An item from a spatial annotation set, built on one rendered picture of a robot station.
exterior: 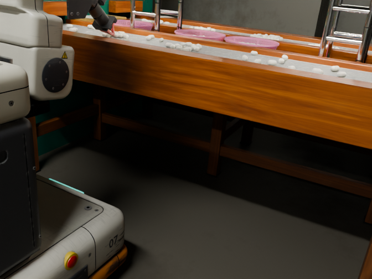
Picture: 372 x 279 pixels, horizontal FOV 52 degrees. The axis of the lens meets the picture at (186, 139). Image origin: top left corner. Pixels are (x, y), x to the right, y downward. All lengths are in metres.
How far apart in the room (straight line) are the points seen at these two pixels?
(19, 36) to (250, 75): 0.72
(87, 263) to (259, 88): 0.79
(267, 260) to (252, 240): 0.13
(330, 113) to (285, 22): 2.24
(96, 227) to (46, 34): 0.60
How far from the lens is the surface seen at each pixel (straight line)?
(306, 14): 3.42
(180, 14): 2.22
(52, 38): 1.19
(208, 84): 1.38
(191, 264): 1.56
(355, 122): 1.29
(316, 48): 2.02
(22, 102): 0.94
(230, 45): 1.78
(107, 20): 1.80
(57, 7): 2.18
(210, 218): 1.82
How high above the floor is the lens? 1.02
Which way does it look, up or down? 23 degrees down
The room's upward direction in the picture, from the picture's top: 5 degrees clockwise
